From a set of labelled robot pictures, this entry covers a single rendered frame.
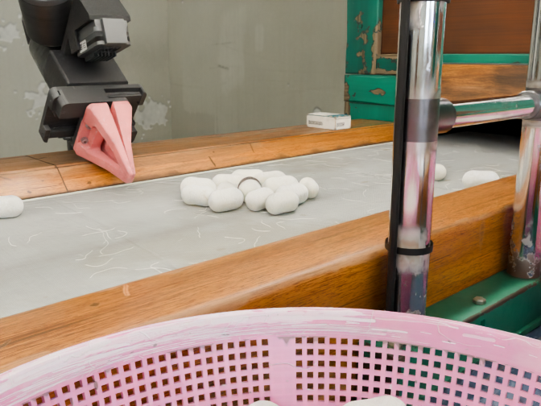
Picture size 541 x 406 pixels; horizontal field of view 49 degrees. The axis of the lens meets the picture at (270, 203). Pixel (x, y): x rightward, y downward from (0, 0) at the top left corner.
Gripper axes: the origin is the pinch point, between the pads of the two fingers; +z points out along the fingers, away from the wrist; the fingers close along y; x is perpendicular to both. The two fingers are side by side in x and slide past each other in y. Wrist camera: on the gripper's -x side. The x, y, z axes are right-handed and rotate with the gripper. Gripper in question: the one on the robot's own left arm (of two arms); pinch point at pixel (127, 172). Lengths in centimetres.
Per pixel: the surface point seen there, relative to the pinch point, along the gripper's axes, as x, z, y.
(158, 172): 3.3, -1.9, 5.7
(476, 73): -13, 1, 50
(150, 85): 128, -148, 121
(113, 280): -11.9, 17.2, -12.6
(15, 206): -1.2, 2.7, -12.0
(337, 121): 2.3, -5.7, 37.8
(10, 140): 142, -135, 53
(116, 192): 1.7, 0.9, -1.2
